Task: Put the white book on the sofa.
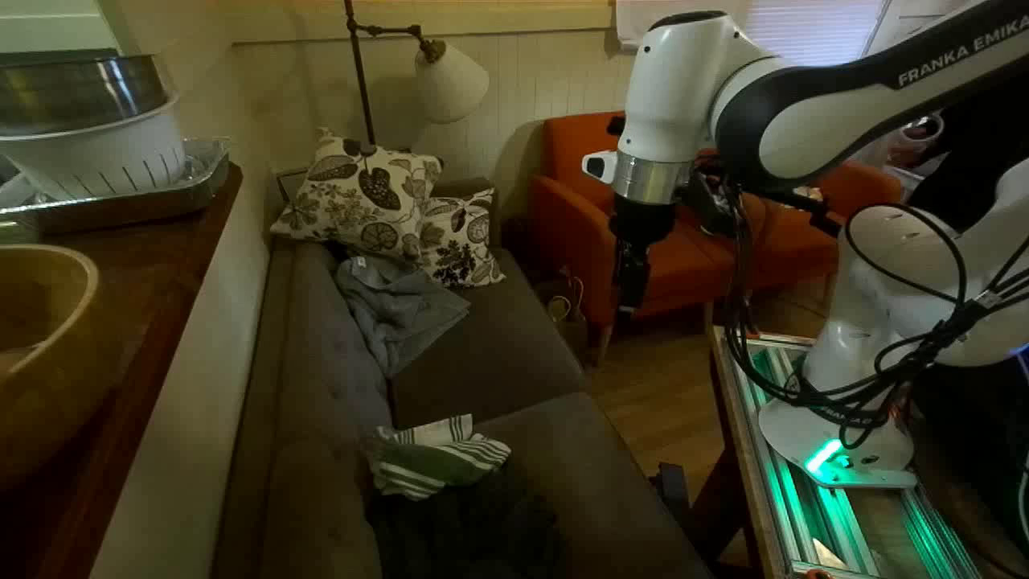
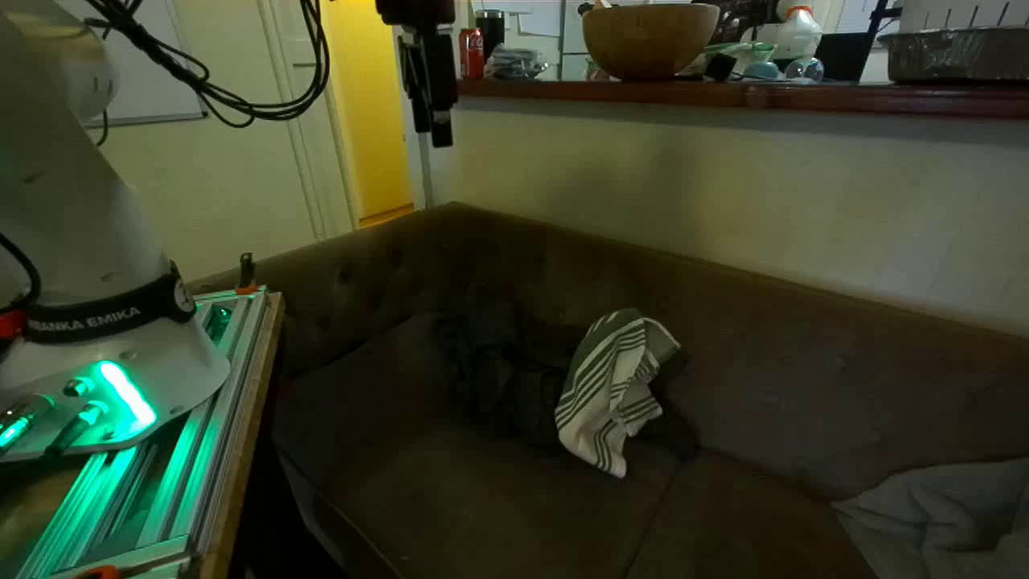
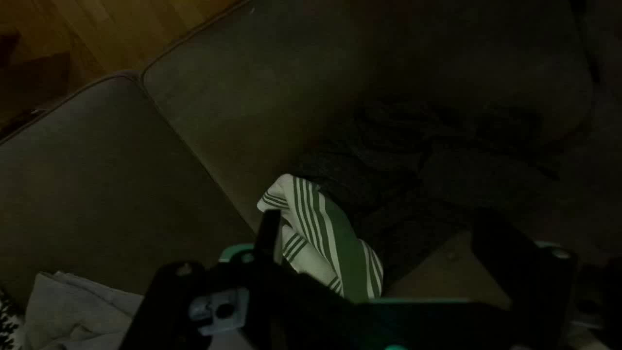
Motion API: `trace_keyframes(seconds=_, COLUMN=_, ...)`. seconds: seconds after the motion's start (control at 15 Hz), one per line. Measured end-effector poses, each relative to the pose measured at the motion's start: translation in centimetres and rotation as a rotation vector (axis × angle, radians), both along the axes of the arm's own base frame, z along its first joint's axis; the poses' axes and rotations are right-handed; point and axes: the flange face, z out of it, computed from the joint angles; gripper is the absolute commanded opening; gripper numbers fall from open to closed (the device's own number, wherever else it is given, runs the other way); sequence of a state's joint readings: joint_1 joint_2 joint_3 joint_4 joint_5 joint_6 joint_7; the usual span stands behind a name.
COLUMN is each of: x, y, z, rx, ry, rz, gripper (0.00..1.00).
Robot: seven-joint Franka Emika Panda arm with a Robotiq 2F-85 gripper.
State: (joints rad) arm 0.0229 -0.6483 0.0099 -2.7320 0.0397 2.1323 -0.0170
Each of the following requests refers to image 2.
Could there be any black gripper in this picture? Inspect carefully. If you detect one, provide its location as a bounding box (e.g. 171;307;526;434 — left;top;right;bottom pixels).
372;0;462;153

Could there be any brown sofa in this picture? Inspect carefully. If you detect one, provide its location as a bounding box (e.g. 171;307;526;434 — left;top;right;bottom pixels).
186;200;1029;579

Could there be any yellow door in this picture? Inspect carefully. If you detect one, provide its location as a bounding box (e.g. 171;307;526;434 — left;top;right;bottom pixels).
317;0;421;233

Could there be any red can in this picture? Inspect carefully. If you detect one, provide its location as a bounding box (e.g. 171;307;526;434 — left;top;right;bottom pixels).
461;27;488;85

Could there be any grey crumpled bag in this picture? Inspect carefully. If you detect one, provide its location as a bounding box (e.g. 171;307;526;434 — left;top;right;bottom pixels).
484;45;548;85

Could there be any round wooden bowl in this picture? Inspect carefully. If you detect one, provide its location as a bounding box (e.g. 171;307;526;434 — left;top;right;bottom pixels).
578;0;724;85

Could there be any orange black clamp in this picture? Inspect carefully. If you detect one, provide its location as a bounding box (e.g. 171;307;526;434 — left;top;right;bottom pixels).
236;251;262;301

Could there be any whiteboard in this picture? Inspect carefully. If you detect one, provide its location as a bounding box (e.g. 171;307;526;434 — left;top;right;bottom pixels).
50;0;212;129

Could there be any dark wooden counter ledge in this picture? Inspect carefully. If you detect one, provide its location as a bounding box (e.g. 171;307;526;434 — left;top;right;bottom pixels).
458;75;1029;122

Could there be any white striped cloth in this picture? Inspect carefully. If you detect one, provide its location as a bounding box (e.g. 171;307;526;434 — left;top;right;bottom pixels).
553;307;686;482

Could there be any blue cloth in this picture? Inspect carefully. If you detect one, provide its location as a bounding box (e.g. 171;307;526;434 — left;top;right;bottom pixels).
738;59;788;88

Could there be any white jug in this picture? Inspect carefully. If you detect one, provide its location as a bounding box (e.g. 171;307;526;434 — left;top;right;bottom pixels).
771;4;826;64

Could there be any black stand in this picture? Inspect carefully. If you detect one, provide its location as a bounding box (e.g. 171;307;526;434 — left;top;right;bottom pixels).
818;0;906;85

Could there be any grey pillow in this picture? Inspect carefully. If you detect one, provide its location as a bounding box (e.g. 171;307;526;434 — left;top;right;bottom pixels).
834;454;1029;579

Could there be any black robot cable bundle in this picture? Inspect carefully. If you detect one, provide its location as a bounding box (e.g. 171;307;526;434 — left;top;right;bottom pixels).
82;0;333;133

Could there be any black cable at arm base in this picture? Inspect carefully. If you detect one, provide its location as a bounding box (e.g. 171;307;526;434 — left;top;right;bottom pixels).
0;228;44;325

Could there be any aluminium frame robot table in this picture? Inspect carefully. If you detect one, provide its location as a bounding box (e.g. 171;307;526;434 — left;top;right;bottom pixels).
0;288;288;579

